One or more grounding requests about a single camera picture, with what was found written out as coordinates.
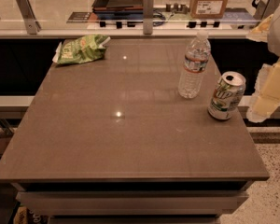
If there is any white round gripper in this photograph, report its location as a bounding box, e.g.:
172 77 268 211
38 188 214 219
246 4 280 123

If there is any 7up soda can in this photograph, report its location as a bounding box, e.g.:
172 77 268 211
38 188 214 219
208 71 245 120

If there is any green jalapeno chip bag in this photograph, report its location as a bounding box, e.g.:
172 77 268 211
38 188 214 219
52 35 111 64

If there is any yellow snack bag under table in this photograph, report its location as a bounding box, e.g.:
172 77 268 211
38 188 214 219
13 206 49 224

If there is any clear plastic water bottle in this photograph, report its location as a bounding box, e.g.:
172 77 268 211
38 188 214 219
178 30 211 99

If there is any cardboard box with label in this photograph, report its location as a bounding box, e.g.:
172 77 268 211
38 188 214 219
189 0 228 19

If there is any dark tray stack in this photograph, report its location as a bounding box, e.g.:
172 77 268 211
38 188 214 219
91 0 153 15

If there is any grey table drawer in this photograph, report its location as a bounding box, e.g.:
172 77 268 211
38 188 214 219
17 191 248 216

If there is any middle metal glass bracket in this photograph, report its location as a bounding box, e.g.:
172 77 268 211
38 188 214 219
143 0 154 35

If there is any left metal glass bracket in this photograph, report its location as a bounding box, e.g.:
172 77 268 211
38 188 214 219
16 0 41 35

